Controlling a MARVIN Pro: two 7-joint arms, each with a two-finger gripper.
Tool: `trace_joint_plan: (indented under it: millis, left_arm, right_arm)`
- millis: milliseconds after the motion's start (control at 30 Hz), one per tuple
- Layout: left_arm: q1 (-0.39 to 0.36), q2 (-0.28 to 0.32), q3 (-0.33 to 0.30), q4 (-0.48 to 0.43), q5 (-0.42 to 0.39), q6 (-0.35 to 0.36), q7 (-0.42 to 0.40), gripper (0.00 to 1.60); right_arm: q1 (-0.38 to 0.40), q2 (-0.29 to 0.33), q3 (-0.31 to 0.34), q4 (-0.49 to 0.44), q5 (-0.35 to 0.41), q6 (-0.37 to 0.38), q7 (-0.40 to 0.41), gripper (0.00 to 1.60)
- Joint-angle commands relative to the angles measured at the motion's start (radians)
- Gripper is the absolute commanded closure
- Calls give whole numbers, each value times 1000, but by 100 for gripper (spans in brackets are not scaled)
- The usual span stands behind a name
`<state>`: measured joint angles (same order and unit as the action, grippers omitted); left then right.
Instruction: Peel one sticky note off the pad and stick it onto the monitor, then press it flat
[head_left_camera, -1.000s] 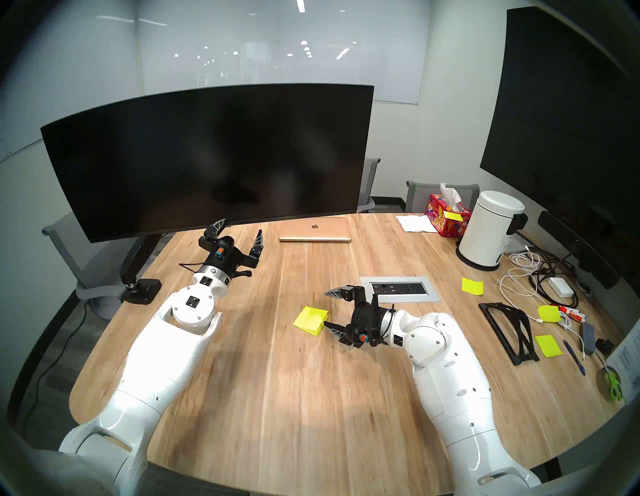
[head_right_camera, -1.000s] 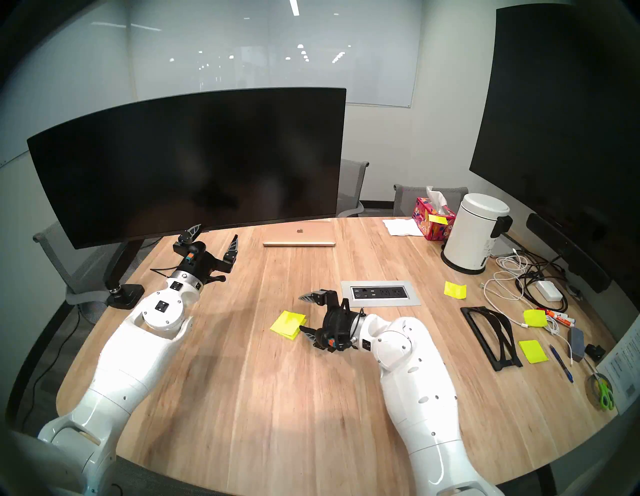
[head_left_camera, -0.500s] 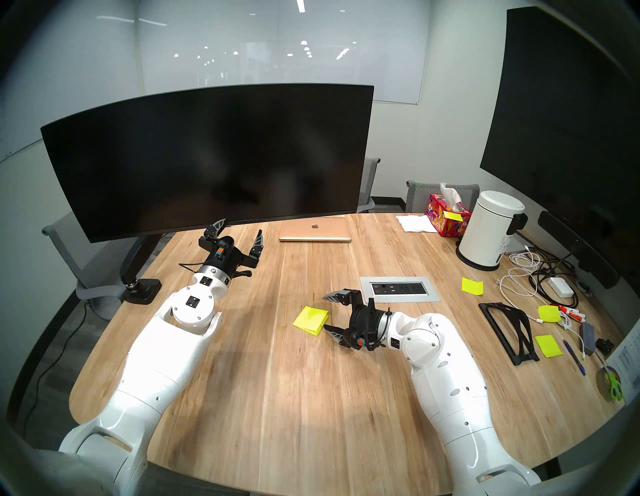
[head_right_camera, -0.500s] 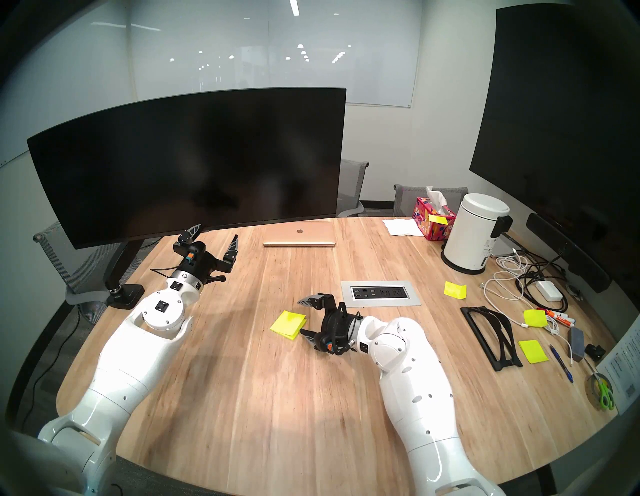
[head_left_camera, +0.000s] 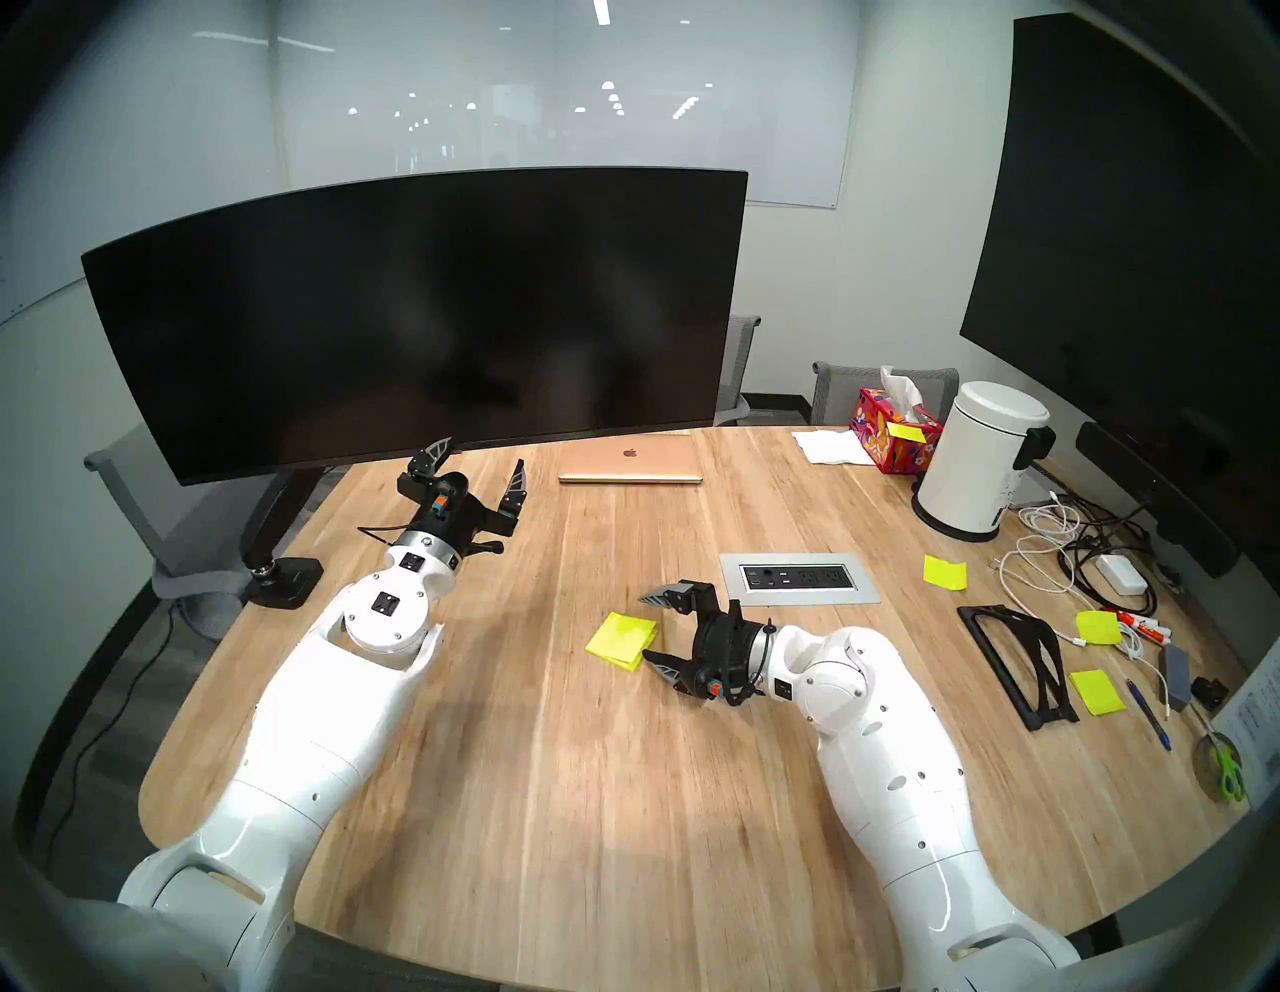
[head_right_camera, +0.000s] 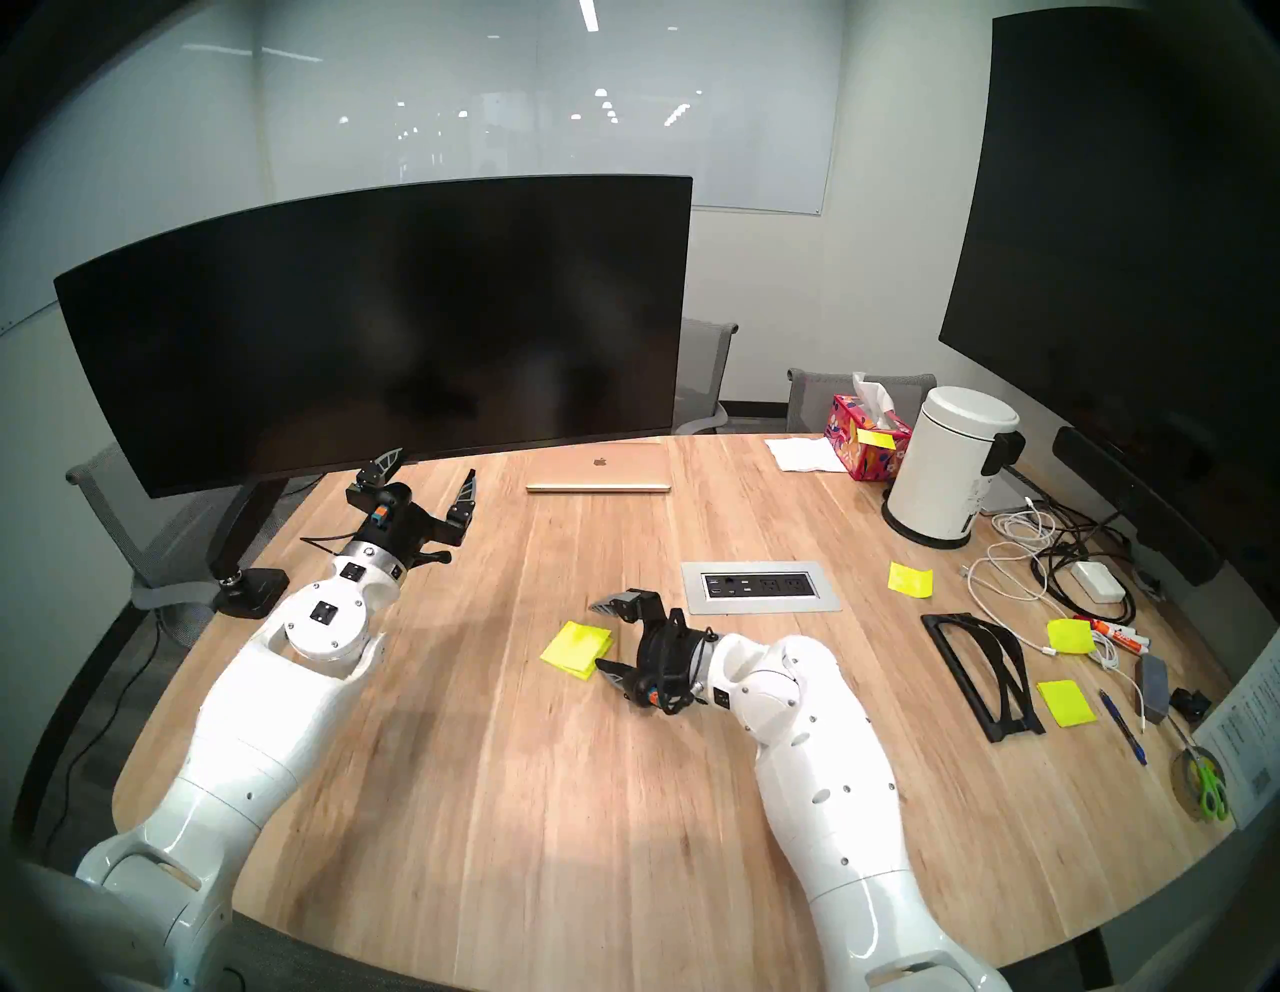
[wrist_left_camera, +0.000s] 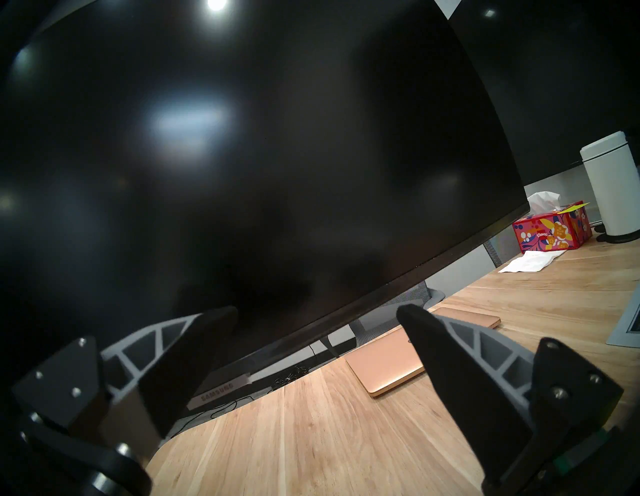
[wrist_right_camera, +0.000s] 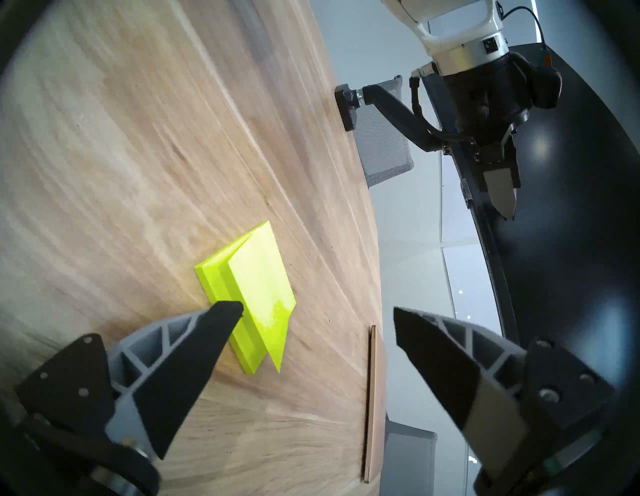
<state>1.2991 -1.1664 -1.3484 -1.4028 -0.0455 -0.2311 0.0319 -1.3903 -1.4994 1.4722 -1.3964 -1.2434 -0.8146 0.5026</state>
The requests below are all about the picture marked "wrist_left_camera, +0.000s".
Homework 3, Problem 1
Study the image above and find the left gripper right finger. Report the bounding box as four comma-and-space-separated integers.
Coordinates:
396, 303, 625, 493

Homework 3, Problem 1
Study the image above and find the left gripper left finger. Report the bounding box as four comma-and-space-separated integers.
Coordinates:
10, 306, 239, 437

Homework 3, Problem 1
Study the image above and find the curved black monitor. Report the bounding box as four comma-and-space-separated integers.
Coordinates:
0, 0, 531, 416

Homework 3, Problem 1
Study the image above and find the gold closed laptop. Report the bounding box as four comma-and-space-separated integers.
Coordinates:
344, 306, 502, 399

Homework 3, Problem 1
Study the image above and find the grey mesh office chair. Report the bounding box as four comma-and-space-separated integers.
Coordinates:
482, 232, 523, 268
350, 280, 446, 346

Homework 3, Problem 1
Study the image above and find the white paper napkin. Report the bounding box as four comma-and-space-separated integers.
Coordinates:
498, 249, 568, 274

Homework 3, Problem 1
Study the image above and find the silver table outlet panel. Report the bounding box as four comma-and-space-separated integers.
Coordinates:
606, 287, 640, 348

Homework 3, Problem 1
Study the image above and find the red floral tissue box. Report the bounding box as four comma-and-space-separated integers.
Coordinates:
512, 192, 594, 254

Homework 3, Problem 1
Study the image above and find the white pedal trash can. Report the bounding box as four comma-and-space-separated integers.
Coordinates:
580, 131, 640, 244

